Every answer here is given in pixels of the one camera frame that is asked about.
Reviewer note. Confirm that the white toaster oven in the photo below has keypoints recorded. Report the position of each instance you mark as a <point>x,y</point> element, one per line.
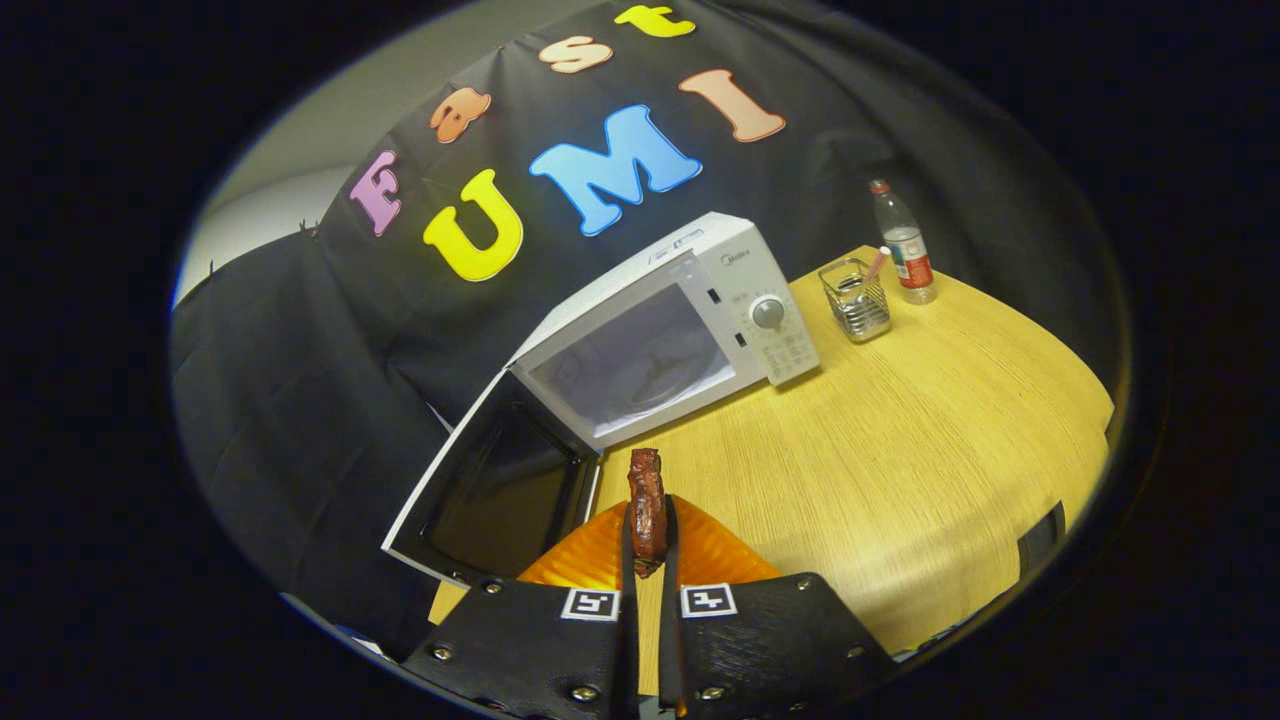
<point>640,300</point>

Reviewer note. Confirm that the pink straw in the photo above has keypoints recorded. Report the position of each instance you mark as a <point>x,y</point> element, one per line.
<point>877,265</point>

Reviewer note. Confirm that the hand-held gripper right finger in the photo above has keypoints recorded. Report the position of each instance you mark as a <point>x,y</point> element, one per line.
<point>668,640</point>

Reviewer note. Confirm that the glass turntable plate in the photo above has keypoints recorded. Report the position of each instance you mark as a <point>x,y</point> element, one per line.
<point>660,375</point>

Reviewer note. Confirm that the dark red sausage piece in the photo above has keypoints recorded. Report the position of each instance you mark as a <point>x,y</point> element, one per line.
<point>647,510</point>

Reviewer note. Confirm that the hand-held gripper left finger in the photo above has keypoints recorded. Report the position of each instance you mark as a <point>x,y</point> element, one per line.
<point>629,630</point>

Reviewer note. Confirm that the black table edge clamp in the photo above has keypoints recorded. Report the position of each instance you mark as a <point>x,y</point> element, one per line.
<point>1042,540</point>

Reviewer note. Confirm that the clear bottle with red label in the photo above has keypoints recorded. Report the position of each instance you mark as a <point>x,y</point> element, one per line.
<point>908,255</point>

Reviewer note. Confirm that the black backdrop cloth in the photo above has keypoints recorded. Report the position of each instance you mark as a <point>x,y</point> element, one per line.
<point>300,400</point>

